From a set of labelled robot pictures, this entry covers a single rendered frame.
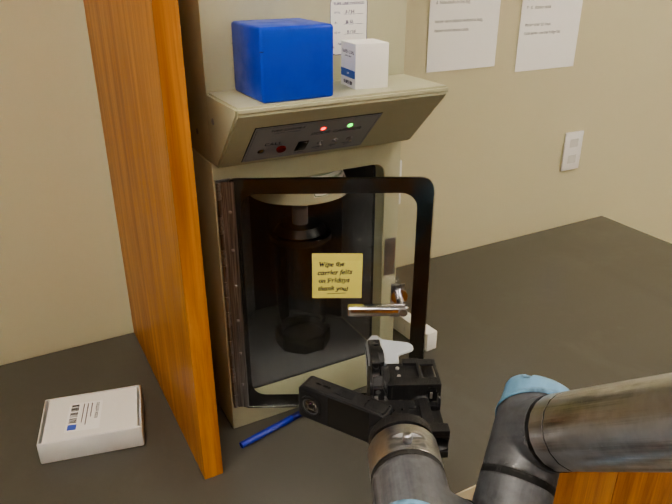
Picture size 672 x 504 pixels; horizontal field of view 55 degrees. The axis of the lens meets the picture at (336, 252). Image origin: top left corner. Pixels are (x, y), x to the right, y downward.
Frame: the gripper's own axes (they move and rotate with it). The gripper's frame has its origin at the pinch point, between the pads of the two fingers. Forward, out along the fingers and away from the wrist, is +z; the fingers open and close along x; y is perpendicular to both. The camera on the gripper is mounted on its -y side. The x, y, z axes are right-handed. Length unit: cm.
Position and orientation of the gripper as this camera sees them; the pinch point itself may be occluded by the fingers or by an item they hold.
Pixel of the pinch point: (368, 344)
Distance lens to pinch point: 88.0
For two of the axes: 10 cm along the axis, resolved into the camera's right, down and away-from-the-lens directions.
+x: 0.0, -9.1, -4.2
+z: -0.3, -4.2, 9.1
